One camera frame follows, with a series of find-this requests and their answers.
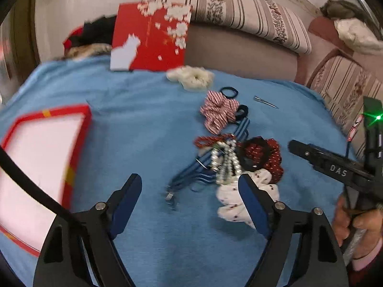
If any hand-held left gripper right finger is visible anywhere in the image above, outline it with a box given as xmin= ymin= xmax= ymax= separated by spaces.
xmin=237 ymin=173 xmax=350 ymax=287

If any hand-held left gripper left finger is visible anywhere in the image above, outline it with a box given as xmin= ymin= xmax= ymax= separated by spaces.
xmin=33 ymin=173 xmax=143 ymax=287

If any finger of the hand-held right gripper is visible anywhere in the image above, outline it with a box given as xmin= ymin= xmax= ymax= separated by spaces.
xmin=288 ymin=139 xmax=375 ymax=186

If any white printed scrunchie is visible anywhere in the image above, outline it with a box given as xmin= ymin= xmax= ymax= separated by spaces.
xmin=216 ymin=169 xmax=281 ymax=229

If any pearl necklace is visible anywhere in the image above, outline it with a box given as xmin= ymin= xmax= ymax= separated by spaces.
xmin=211 ymin=140 xmax=243 ymax=185

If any red polka dot scrunchie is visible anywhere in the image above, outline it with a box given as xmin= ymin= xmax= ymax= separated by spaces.
xmin=239 ymin=137 xmax=284 ymax=183

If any blue striped strap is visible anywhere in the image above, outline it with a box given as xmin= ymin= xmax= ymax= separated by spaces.
xmin=164 ymin=118 xmax=251 ymax=201

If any red bead bracelet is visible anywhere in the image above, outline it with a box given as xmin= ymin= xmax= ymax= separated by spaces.
xmin=194 ymin=134 xmax=237 ymax=149

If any red-rimmed white box tray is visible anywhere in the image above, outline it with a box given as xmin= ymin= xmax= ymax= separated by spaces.
xmin=0 ymin=104 xmax=92 ymax=258

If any red white striped scrunchie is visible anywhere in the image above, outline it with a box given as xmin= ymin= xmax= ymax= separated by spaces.
xmin=199 ymin=90 xmax=240 ymax=135

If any person's right forearm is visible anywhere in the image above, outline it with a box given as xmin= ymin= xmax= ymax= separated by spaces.
xmin=347 ymin=243 xmax=383 ymax=287

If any person's right hand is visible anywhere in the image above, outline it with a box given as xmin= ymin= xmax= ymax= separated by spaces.
xmin=332 ymin=194 xmax=383 ymax=259

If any black hair scrunchie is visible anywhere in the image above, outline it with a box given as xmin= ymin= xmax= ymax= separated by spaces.
xmin=239 ymin=137 xmax=271 ymax=169

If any striped floral seat cushion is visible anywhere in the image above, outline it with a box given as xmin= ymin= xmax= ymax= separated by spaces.
xmin=310 ymin=55 xmax=383 ymax=156

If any blue blanket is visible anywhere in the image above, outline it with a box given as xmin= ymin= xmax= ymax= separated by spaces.
xmin=0 ymin=56 xmax=360 ymax=287

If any metal hair clip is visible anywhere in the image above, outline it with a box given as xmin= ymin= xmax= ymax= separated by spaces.
xmin=253 ymin=95 xmax=279 ymax=109

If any white crumpled cloth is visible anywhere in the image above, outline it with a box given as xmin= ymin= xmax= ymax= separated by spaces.
xmin=333 ymin=17 xmax=383 ymax=56

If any white fluffy scrunchie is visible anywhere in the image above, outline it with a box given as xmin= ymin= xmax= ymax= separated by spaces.
xmin=166 ymin=65 xmax=215 ymax=91

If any brown sofa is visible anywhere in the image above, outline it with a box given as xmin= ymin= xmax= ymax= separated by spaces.
xmin=184 ymin=16 xmax=383 ymax=162

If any grey furry cloth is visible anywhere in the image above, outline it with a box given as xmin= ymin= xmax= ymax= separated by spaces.
xmin=320 ymin=0 xmax=369 ymax=22

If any tan fur cloth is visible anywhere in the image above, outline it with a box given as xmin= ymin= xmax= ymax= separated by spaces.
xmin=61 ymin=44 xmax=113 ymax=61

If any dark clothes pile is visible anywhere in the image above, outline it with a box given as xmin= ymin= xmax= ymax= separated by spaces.
xmin=62 ymin=15 xmax=118 ymax=57

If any long striped floral cushion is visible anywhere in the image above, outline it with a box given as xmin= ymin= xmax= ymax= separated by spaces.
xmin=141 ymin=0 xmax=312 ymax=55

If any black cable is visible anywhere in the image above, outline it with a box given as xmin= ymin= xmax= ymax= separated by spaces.
xmin=0 ymin=147 xmax=75 ymax=219

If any thin black hair tie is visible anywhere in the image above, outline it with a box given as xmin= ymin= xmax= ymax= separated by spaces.
xmin=220 ymin=86 xmax=239 ymax=99

